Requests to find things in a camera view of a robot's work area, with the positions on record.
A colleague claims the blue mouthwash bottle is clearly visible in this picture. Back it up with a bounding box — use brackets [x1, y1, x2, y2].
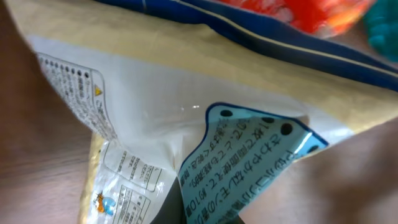
[363, 0, 397, 62]

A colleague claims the red candy bag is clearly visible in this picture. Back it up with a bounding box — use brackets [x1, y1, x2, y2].
[221, 0, 376, 38]

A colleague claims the cream blue snack bag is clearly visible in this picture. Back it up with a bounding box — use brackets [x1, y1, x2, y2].
[1, 1, 397, 223]

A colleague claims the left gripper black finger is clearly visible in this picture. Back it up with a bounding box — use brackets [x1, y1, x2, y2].
[157, 178, 187, 224]

